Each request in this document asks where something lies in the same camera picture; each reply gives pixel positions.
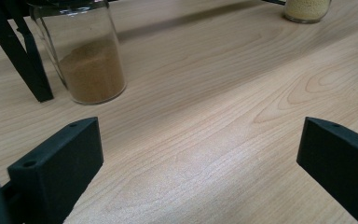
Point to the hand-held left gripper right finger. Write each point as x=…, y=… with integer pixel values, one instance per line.
x=341, y=168

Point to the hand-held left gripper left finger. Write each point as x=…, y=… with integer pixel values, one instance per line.
x=59, y=168

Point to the low black shelf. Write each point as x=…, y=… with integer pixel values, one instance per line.
x=28, y=68

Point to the glass jar of brown powder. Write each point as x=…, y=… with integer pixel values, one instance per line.
x=93, y=74

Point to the glass jar of yellow grains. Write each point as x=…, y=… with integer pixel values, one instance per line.
x=306, y=9

